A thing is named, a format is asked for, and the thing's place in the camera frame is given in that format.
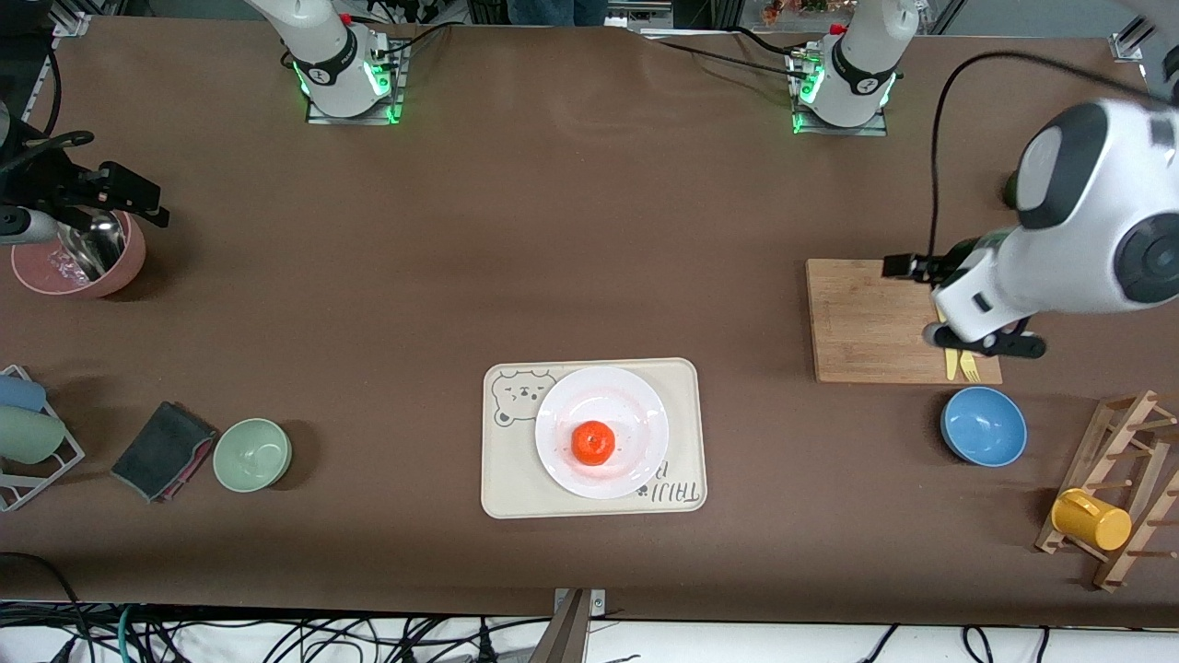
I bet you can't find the white round plate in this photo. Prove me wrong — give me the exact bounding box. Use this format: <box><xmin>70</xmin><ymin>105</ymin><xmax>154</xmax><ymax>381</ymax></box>
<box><xmin>534</xmin><ymin>366</ymin><xmax>671</xmax><ymax>500</ymax></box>

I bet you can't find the orange mandarin fruit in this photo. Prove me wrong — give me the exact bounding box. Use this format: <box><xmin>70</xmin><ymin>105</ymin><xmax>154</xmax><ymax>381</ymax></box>
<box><xmin>571</xmin><ymin>420</ymin><xmax>617</xmax><ymax>467</ymax></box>

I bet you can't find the pink bowl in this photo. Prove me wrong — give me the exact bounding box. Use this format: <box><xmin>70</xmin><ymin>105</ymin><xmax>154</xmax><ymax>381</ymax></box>
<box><xmin>11</xmin><ymin>210</ymin><xmax>146</xmax><ymax>298</ymax></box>

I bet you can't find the metal scoop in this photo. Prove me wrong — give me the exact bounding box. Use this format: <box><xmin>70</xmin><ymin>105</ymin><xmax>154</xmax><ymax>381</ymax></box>
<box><xmin>57</xmin><ymin>216</ymin><xmax>127</xmax><ymax>282</ymax></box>

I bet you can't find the bamboo cutting board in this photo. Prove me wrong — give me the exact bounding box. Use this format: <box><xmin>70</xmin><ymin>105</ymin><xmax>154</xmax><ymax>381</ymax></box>
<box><xmin>806</xmin><ymin>259</ymin><xmax>1003</xmax><ymax>385</ymax></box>

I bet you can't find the yellow plastic knife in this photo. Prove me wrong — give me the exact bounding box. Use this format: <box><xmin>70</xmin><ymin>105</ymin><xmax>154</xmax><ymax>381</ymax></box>
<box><xmin>936</xmin><ymin>308</ymin><xmax>960</xmax><ymax>381</ymax></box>

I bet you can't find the blue bowl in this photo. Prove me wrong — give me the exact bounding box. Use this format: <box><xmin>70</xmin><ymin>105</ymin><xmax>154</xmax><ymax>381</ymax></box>
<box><xmin>940</xmin><ymin>386</ymin><xmax>1028</xmax><ymax>468</ymax></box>

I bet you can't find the blue cup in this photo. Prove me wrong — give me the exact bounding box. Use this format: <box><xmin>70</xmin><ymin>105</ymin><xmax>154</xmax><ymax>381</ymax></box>
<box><xmin>0</xmin><ymin>375</ymin><xmax>47</xmax><ymax>413</ymax></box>

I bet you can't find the folded dark grey cloth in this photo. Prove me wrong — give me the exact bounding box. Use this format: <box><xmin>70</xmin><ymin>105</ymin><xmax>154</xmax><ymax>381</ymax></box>
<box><xmin>111</xmin><ymin>401</ymin><xmax>220</xmax><ymax>504</ymax></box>

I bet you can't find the pale green cup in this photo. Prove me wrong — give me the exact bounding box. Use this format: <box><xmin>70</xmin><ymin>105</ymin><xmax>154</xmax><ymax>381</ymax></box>
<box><xmin>0</xmin><ymin>405</ymin><xmax>67</xmax><ymax>465</ymax></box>

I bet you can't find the light green bowl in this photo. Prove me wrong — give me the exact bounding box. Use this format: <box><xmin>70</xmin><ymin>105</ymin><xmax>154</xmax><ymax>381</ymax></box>
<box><xmin>213</xmin><ymin>418</ymin><xmax>293</xmax><ymax>494</ymax></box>

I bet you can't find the yellow mug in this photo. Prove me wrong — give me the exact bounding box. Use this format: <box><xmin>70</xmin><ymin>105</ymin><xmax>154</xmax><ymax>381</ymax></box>
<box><xmin>1051</xmin><ymin>488</ymin><xmax>1133</xmax><ymax>553</ymax></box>

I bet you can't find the wooden mug rack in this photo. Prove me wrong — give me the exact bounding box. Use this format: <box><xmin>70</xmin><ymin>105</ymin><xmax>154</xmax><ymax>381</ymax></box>
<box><xmin>1034</xmin><ymin>390</ymin><xmax>1179</xmax><ymax>592</ymax></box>

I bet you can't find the person in blue jeans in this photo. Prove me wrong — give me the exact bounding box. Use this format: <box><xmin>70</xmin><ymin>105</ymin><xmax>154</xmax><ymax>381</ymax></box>
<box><xmin>507</xmin><ymin>0</ymin><xmax>609</xmax><ymax>29</ymax></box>

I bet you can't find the beige tray with bear print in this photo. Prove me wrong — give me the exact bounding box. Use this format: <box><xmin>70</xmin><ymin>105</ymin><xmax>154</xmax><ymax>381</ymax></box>
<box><xmin>481</xmin><ymin>357</ymin><xmax>708</xmax><ymax>519</ymax></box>

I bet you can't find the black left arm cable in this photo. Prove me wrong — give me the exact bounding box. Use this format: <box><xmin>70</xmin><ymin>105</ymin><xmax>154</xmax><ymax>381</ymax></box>
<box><xmin>929</xmin><ymin>51</ymin><xmax>1179</xmax><ymax>261</ymax></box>

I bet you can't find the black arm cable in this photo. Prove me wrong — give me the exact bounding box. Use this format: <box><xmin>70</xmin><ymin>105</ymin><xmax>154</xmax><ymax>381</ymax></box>
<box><xmin>41</xmin><ymin>37</ymin><xmax>64</xmax><ymax>141</ymax></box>
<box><xmin>929</xmin><ymin>51</ymin><xmax>1179</xmax><ymax>261</ymax></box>

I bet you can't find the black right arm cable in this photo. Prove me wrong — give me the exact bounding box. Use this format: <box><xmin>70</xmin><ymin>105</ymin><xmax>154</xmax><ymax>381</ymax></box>
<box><xmin>41</xmin><ymin>37</ymin><xmax>64</xmax><ymax>141</ymax></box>

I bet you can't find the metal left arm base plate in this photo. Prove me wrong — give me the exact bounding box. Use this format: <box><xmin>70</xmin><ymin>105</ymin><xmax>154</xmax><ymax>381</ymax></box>
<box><xmin>792</xmin><ymin>55</ymin><xmax>889</xmax><ymax>137</ymax></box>

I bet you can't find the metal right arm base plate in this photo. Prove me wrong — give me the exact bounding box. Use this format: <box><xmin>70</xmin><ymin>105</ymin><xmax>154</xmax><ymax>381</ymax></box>
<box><xmin>306</xmin><ymin>41</ymin><xmax>407</xmax><ymax>125</ymax></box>

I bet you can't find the white wire cup rack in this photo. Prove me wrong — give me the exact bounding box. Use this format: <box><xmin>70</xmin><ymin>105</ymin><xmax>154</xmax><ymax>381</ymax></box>
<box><xmin>0</xmin><ymin>365</ymin><xmax>86</xmax><ymax>513</ymax></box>

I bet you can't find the black base power cable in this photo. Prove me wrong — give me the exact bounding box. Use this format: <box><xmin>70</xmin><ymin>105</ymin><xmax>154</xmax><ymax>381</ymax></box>
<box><xmin>656</xmin><ymin>39</ymin><xmax>800</xmax><ymax>76</ymax></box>
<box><xmin>373</xmin><ymin>23</ymin><xmax>452</xmax><ymax>58</ymax></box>

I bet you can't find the aluminium frame profile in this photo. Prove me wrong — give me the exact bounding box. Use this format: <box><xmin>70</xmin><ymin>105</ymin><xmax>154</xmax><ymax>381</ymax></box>
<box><xmin>1110</xmin><ymin>0</ymin><xmax>1179</xmax><ymax>63</ymax></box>

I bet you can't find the metal table edge bracket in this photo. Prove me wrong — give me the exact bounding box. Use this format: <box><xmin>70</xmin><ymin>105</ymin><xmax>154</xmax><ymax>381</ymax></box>
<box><xmin>553</xmin><ymin>589</ymin><xmax>606</xmax><ymax>663</ymax></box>

